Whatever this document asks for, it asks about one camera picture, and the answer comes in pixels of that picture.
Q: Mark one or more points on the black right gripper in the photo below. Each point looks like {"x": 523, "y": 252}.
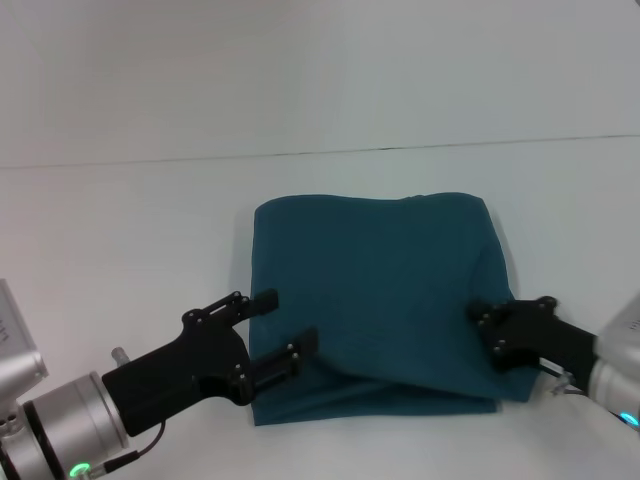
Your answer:
{"x": 540, "y": 335}

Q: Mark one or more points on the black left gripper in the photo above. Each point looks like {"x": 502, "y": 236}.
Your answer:
{"x": 180, "y": 365}

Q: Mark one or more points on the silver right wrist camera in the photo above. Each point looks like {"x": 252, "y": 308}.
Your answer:
{"x": 622, "y": 330}

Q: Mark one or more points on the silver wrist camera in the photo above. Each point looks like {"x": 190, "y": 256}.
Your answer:
{"x": 17, "y": 335}
{"x": 622, "y": 330}

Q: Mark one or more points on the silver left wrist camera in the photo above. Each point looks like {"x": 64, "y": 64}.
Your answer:
{"x": 17, "y": 335}

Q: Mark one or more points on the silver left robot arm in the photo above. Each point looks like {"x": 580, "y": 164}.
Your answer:
{"x": 60, "y": 425}

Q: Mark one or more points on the teal t-shirt with FREE print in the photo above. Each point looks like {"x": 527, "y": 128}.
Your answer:
{"x": 380, "y": 300}

